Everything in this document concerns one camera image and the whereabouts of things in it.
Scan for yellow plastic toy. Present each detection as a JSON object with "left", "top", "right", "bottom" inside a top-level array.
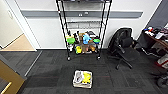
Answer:
[{"left": 75, "top": 45, "right": 83, "bottom": 55}]

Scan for yellow plush toy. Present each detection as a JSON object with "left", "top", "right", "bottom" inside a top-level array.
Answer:
[{"left": 82, "top": 71, "right": 93, "bottom": 85}]

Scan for round white wall socket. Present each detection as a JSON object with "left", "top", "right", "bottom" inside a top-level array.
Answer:
[{"left": 83, "top": 11, "right": 90, "bottom": 17}]

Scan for black wire shelf rack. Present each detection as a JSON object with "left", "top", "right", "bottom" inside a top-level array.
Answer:
[{"left": 55, "top": 0, "right": 113, "bottom": 62}]

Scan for large green plastic bowl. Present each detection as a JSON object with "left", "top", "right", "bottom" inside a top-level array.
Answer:
[{"left": 66, "top": 35, "right": 76, "bottom": 45}]

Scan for tall brown cardboard box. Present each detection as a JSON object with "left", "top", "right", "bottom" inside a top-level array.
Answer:
[{"left": 77, "top": 31, "right": 86, "bottom": 43}]

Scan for small green blue bowl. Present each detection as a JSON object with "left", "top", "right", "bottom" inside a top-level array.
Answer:
[{"left": 92, "top": 38, "right": 101, "bottom": 45}]

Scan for orange toy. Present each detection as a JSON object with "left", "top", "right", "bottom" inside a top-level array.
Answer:
[{"left": 89, "top": 44, "right": 98, "bottom": 54}]

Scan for dark cluttered desk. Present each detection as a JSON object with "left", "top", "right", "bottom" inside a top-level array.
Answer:
[{"left": 143, "top": 28, "right": 168, "bottom": 56}]

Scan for brown flat package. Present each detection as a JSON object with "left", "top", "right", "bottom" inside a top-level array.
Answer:
[{"left": 82, "top": 44, "right": 90, "bottom": 54}]

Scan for black office chair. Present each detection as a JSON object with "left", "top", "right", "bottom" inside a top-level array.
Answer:
[{"left": 107, "top": 27, "right": 143, "bottom": 70}]

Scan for white door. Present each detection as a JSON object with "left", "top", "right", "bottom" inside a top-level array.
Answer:
[{"left": 0, "top": 0, "right": 24, "bottom": 48}]

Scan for pale woven basket dark spots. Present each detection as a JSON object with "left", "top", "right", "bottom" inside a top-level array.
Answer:
[{"left": 72, "top": 69, "right": 94, "bottom": 90}]

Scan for blue plush toy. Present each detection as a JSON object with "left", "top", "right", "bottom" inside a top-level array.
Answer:
[{"left": 82, "top": 33, "right": 93, "bottom": 45}]

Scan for brown wooden panel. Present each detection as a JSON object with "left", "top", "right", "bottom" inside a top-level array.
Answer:
[{"left": 0, "top": 54, "right": 27, "bottom": 94}]

